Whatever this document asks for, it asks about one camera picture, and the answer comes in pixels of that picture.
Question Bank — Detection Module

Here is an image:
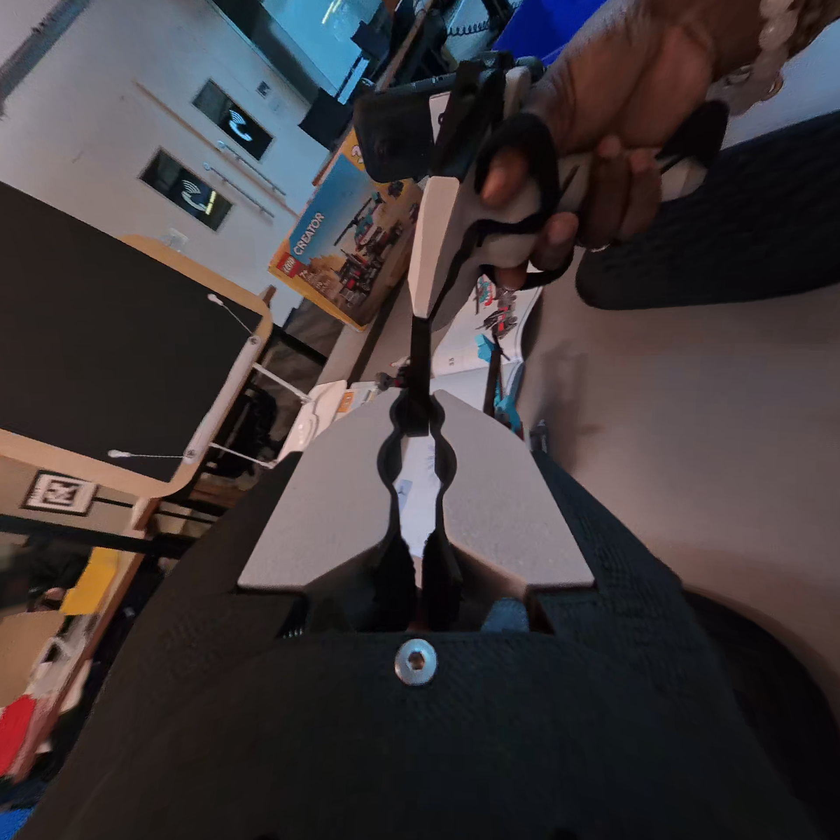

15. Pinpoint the person's white shirt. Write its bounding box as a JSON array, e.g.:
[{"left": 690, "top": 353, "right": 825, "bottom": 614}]
[{"left": 715, "top": 26, "right": 840, "bottom": 145}]

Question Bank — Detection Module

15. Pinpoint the dark grey case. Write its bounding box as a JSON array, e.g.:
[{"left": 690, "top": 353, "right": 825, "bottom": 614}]
[{"left": 298, "top": 87, "right": 358, "bottom": 152}]

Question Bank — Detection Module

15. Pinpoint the closed instruction booklet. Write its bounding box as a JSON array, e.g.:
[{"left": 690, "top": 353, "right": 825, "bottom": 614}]
[{"left": 335, "top": 381, "right": 396, "bottom": 422}]

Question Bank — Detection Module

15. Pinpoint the blue plastic bin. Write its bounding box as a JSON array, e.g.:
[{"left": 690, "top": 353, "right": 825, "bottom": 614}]
[{"left": 492, "top": 0, "right": 614, "bottom": 67}]

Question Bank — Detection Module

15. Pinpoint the white beaded bracelet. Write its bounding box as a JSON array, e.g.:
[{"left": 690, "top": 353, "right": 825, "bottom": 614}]
[{"left": 718, "top": 0, "right": 811, "bottom": 116}]

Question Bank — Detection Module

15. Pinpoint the white stand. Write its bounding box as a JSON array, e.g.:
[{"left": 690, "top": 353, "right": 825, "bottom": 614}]
[{"left": 187, "top": 338, "right": 352, "bottom": 468}]

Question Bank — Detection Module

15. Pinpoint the black white marker tag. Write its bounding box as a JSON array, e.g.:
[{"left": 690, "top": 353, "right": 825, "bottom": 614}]
[{"left": 20, "top": 469, "right": 99, "bottom": 518}]

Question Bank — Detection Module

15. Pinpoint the teal brick helicopter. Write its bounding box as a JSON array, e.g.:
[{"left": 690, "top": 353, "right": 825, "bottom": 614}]
[{"left": 474, "top": 331, "right": 551, "bottom": 455}]

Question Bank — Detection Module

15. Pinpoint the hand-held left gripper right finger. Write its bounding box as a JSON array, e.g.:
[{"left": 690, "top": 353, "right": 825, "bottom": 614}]
[{"left": 422, "top": 389, "right": 597, "bottom": 632}]

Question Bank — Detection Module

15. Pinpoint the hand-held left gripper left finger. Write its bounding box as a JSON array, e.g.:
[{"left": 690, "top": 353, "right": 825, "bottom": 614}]
[{"left": 236, "top": 391, "right": 417, "bottom": 632}]

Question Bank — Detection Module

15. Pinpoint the large wall screen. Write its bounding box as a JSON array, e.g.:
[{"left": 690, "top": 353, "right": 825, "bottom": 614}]
[{"left": 210, "top": 0, "right": 421, "bottom": 99}]

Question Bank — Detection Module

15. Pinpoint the dark glowing wall sign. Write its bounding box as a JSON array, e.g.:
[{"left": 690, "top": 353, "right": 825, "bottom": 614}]
[
  {"left": 192, "top": 79, "right": 274, "bottom": 161},
  {"left": 139, "top": 147, "right": 234, "bottom": 232}
]

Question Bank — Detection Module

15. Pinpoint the open instruction booklet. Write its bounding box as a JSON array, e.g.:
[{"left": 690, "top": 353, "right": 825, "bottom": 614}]
[{"left": 392, "top": 272, "right": 547, "bottom": 555}]

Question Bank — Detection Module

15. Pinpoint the yellow cardboard toy box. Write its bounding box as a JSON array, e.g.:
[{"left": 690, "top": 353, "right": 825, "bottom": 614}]
[{"left": 268, "top": 128, "right": 424, "bottom": 331}]

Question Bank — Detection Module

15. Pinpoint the person's right hand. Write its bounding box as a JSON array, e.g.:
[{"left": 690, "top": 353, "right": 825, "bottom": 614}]
[{"left": 481, "top": 0, "right": 765, "bottom": 273}]

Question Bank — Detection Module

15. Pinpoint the black coiled cable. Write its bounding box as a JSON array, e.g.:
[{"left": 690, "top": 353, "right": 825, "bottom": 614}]
[{"left": 443, "top": 10, "right": 500, "bottom": 43}]

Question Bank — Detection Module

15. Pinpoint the red cloth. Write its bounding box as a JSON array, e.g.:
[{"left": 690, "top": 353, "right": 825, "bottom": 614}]
[{"left": 0, "top": 696, "right": 42, "bottom": 782}]

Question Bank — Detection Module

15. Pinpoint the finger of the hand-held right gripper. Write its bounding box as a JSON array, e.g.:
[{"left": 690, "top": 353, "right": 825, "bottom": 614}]
[{"left": 406, "top": 174, "right": 490, "bottom": 322}]

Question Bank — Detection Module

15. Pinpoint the black panel wooden frame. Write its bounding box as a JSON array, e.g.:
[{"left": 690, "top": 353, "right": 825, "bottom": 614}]
[{"left": 0, "top": 180, "right": 275, "bottom": 501}]

